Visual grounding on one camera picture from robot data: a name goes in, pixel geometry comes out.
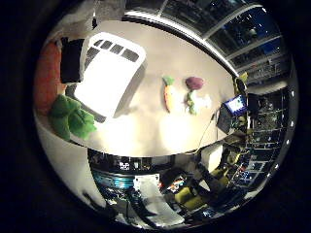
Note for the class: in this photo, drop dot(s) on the round orange plush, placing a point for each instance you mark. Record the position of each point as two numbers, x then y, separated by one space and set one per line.
47 81

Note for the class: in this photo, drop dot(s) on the slim orange carrot plush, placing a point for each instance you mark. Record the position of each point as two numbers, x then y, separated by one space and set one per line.
168 97

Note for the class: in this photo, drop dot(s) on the purple plush vegetable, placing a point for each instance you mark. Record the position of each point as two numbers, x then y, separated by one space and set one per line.
194 83

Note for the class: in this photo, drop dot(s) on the yellow corn plush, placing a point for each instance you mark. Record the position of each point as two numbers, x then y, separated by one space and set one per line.
199 102

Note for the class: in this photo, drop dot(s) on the white slotted plastic container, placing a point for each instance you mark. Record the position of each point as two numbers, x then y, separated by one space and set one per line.
107 74

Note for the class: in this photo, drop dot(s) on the teal equipment box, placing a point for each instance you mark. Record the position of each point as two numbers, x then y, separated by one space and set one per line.
116 182

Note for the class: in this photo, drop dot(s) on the black laptop with lit screen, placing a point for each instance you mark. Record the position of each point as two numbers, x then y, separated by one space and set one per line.
235 105

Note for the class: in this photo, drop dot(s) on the white box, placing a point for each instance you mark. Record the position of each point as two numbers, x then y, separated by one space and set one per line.
211 157

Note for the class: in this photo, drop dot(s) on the small yellow object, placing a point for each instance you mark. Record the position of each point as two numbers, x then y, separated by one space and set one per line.
243 77

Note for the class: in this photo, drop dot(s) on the yellow chair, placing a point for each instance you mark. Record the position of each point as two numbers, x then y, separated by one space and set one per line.
183 195
196 203

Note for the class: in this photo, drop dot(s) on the person in dark clothes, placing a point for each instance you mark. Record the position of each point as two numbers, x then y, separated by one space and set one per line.
212 181

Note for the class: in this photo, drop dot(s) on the black storage shelf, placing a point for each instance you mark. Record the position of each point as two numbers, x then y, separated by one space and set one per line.
269 129

